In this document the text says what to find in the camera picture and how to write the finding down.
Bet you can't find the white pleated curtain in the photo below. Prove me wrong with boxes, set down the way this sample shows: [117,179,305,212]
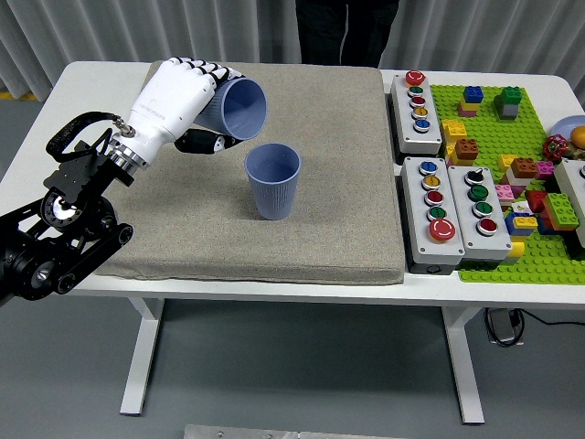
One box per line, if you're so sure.
[0,0,585,102]

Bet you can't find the white control box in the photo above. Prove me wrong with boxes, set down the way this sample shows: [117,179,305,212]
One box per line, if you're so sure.
[552,158,585,251]

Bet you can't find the blue ribbed plastic cup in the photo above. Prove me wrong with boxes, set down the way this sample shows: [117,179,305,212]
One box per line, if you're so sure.
[194,77,269,142]
[244,142,302,221]

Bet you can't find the orange-brown brick on white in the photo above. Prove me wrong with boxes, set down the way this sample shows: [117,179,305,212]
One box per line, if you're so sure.
[510,156,539,187]

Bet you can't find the green grey brick stack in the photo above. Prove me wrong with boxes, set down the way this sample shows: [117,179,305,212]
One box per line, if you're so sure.
[493,85,523,121]

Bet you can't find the grey-brown fabric mat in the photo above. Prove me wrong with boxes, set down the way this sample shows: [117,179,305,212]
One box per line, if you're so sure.
[93,59,407,285]

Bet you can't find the person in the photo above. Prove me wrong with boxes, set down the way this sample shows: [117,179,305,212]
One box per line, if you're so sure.
[294,0,401,70]

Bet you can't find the red toy brick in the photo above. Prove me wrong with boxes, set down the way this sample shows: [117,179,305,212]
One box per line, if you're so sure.
[524,189,548,214]

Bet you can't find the four-button box with selector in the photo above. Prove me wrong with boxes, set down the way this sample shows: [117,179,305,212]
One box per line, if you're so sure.
[446,164,513,271]

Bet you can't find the black power cable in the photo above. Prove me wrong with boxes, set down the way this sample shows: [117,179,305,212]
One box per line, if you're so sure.
[516,308,585,328]

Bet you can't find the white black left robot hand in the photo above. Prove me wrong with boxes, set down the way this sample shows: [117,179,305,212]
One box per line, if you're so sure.
[119,57,246,161]

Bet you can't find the green brick on orange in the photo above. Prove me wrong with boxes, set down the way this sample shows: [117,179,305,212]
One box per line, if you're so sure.
[542,192,580,231]

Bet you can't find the red valve handwheel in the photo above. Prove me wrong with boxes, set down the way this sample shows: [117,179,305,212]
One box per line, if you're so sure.
[542,134,569,162]

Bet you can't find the blue yellow pink brick stack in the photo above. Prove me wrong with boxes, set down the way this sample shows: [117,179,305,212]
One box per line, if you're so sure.
[457,85,485,118]

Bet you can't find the wide five-button control box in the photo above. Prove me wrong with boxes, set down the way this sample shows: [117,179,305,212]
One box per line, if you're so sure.
[399,155,465,275]

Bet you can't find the green studded baseplate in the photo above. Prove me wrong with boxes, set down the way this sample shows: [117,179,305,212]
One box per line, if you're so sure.
[429,84,585,285]

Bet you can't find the blue yellow toy brick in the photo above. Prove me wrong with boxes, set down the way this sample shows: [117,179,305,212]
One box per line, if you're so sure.
[505,212,538,237]

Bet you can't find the slim five-button control box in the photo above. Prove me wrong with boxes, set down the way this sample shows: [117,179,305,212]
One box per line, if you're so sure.
[389,70,443,156]

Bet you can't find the yellow rounded toy brick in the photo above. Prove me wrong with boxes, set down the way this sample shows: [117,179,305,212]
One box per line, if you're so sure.
[505,241,526,266]

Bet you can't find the pale blue plate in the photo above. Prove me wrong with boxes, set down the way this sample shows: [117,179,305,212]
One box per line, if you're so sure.
[551,115,585,138]

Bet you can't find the white table leg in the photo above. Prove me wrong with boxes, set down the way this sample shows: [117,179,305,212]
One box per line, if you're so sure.
[441,305,485,424]
[119,297,165,417]

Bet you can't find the orange-brown brick on yellow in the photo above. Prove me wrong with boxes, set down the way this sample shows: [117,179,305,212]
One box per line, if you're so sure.
[445,137,480,166]

